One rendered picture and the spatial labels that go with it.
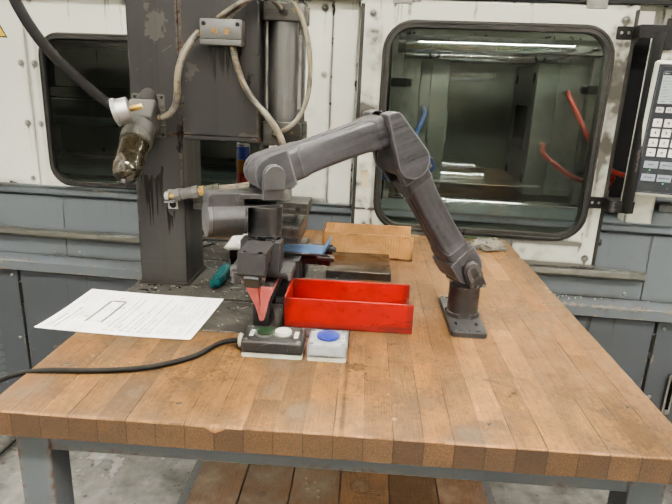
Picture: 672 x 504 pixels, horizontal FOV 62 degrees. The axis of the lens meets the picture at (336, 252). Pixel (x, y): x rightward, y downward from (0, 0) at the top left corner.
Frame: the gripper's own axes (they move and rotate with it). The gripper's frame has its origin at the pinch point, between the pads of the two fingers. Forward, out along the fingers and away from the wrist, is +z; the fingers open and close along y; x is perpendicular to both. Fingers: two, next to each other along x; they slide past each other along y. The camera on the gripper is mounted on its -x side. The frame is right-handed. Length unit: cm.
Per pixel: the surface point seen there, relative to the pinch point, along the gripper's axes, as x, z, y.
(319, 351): -3.2, 4.4, 10.5
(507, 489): 82, 94, 75
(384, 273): 40.6, 3.8, 22.5
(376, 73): 92, -44, 17
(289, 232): 25.6, -8.5, 0.7
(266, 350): -3.2, 5.1, 1.5
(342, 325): 10.2, 5.1, 13.8
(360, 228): 70, 0, 16
